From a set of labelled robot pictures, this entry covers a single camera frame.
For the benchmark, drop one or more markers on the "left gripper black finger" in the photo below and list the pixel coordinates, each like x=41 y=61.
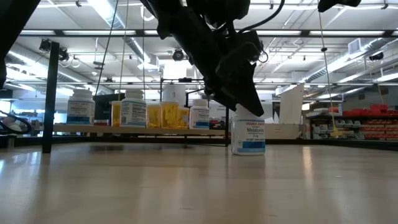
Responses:
x=224 y=87
x=239 y=59

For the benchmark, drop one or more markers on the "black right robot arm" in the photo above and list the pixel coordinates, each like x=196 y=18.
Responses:
x=339 y=3

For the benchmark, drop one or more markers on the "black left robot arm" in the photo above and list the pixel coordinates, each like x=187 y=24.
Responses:
x=9 y=31

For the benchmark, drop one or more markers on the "thin black metal rack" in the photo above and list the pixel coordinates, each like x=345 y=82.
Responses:
x=185 y=80

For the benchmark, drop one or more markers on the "white cylinder container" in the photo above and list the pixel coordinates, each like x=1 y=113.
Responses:
x=174 y=93

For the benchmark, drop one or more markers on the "white board panel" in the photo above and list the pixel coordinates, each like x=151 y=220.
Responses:
x=292 y=105

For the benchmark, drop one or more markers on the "overhead black light bar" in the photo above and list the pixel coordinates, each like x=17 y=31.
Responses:
x=305 y=32

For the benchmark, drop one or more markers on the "black computer monitor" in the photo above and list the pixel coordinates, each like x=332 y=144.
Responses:
x=104 y=107

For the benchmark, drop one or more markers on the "black ceiling-mounted device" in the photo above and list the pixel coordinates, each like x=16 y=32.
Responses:
x=376 y=56

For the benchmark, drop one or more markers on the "rack of red bins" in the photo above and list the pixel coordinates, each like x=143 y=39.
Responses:
x=377 y=109

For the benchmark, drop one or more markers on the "black track spotlight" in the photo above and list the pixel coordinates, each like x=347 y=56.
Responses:
x=63 y=54
x=45 y=45

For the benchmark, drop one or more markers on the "round black ceiling camera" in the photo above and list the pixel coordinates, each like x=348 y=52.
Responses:
x=178 y=54

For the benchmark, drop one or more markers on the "black metal table frame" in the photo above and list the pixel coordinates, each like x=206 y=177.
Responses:
x=155 y=140

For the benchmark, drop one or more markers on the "wooden shelf with black frame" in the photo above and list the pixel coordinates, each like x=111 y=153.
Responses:
x=140 y=130

